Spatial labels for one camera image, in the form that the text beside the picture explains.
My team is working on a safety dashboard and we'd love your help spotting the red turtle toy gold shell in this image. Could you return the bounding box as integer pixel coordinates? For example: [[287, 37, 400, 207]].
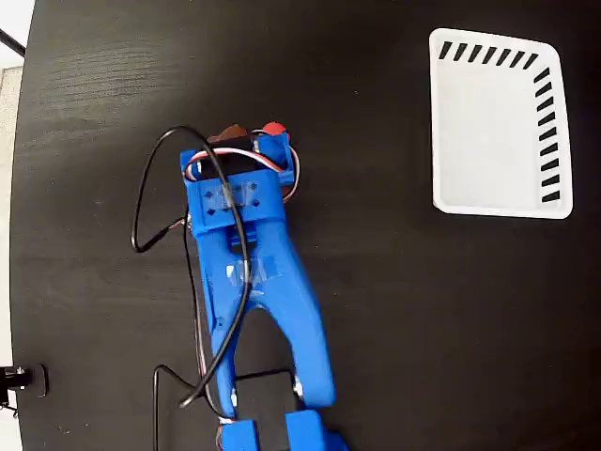
[[260, 121, 293, 142]]

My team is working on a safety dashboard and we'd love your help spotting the white plastic tray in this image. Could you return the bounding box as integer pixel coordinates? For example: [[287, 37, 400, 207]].
[[427, 27, 575, 221]]

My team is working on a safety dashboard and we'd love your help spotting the black camera cable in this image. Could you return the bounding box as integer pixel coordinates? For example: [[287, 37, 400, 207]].
[[131, 125, 254, 451]]

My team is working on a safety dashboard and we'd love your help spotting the black table clamp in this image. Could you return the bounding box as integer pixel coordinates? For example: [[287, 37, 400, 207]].
[[0, 364, 50, 398]]

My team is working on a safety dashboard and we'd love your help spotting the black metal rod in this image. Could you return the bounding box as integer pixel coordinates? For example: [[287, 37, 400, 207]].
[[0, 27, 27, 55]]

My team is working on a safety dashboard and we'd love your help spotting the white red servo wire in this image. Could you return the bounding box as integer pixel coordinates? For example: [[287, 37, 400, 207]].
[[182, 129, 302, 427]]

